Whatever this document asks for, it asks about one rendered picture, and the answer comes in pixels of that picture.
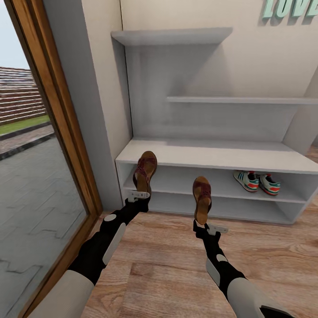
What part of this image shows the sandal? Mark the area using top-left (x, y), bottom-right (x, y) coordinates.
top-left (133, 151), bottom-right (157, 196)
top-left (193, 176), bottom-right (212, 225)

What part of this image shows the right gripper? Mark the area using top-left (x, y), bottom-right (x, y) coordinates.
top-left (193, 220), bottom-right (221, 245)

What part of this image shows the gym shoe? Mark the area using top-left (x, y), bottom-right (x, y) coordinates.
top-left (254, 174), bottom-right (280, 195)
top-left (234, 170), bottom-right (259, 192)

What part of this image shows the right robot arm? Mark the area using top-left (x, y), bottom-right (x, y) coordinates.
top-left (193, 220), bottom-right (295, 318)

